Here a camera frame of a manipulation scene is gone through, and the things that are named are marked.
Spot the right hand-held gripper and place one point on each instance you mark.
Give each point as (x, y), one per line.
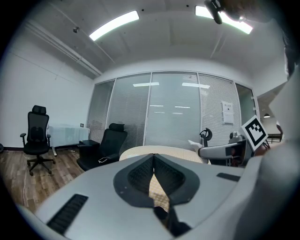
(215, 152)

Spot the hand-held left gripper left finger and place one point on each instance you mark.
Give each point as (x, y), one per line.
(131, 187)

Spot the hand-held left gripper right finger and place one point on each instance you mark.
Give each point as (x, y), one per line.
(182, 185)

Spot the person's right forearm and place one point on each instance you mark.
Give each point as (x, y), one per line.
(263, 150)

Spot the glass partition with blinds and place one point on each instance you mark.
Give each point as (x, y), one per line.
(173, 122)

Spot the white paper notice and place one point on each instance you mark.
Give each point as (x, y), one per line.
(227, 112)

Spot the black padded office chair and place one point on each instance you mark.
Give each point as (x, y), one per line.
(110, 145)

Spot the small black cabinet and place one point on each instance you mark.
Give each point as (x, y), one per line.
(89, 147)

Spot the white covered side table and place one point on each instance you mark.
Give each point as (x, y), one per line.
(66, 134)

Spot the person's white shirt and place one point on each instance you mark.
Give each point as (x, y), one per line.
(281, 187)

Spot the black mesh office chair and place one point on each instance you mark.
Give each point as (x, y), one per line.
(36, 136)

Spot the long ceiling light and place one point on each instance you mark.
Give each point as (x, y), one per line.
(114, 25)
(236, 23)

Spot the black head-mounted camera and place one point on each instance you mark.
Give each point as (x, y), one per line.
(214, 10)

